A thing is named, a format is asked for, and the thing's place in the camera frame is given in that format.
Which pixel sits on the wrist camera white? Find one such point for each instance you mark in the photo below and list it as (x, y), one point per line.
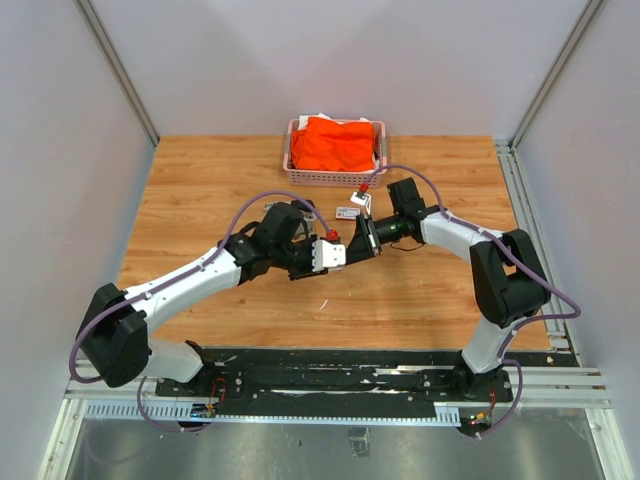
(327, 256)
(362, 199)

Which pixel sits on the black silver stapler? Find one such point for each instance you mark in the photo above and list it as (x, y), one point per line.
(309, 217)

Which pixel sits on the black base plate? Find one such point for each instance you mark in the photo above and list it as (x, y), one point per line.
(362, 378)

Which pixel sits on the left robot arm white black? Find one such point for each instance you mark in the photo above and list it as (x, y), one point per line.
(115, 334)

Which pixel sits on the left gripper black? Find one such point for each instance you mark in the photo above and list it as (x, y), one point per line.
(307, 272)

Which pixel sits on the grey slotted cable duct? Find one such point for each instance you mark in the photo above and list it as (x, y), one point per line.
(267, 411)

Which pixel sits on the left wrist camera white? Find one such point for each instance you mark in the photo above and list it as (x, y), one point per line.
(327, 256)

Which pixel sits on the orange cloth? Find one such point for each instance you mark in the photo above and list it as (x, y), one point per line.
(325, 145)

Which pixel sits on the white paper in basket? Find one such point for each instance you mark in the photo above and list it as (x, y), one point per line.
(303, 120)

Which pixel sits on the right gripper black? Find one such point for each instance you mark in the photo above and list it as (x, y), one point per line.
(364, 241)

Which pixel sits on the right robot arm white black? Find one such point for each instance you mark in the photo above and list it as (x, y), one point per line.
(508, 279)

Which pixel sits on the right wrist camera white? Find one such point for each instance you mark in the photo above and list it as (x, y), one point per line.
(362, 199)

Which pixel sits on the pink plastic basket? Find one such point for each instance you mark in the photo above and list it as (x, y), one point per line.
(326, 178)

